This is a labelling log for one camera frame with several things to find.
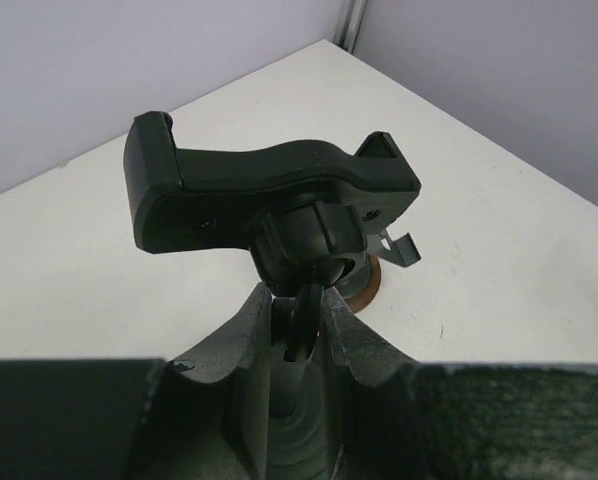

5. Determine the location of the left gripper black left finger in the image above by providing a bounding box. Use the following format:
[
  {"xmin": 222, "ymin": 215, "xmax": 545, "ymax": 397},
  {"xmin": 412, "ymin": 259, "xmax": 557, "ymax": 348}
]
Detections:
[{"xmin": 138, "ymin": 285, "xmax": 272, "ymax": 479}]

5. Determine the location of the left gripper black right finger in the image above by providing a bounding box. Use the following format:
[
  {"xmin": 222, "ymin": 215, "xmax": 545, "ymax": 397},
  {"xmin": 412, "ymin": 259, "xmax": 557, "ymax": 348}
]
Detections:
[{"xmin": 323, "ymin": 289, "xmax": 429, "ymax": 479}]

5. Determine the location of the brown-base black phone stand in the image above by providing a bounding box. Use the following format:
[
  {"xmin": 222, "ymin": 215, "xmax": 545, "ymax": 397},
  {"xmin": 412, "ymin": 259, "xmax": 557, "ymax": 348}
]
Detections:
[{"xmin": 335, "ymin": 229, "xmax": 421, "ymax": 313}]

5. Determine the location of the black round-base phone stand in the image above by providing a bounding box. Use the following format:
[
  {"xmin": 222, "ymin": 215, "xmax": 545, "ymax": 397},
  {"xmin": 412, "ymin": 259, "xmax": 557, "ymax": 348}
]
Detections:
[{"xmin": 123, "ymin": 111, "xmax": 421, "ymax": 479}]

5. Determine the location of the right aluminium frame post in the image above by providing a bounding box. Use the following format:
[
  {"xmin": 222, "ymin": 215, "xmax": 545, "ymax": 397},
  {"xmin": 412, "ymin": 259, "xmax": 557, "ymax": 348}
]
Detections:
[{"xmin": 333, "ymin": 0, "xmax": 369, "ymax": 54}]

